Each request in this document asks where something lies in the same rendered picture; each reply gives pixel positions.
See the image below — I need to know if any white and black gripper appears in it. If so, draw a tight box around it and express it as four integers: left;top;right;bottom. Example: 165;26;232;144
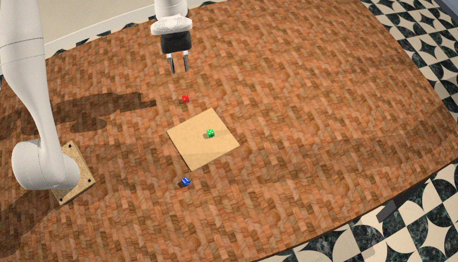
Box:
150;0;193;74

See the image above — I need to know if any tan square mat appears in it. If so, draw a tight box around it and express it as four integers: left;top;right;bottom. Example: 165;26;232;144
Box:
166;107;240;172

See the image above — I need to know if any green die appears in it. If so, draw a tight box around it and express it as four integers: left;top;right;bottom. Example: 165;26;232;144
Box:
206;129;215;138

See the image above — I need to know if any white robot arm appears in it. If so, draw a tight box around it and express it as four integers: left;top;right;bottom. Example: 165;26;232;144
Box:
0;0;80;190

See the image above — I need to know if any blue die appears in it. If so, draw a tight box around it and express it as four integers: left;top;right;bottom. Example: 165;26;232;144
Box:
181;177;190;187

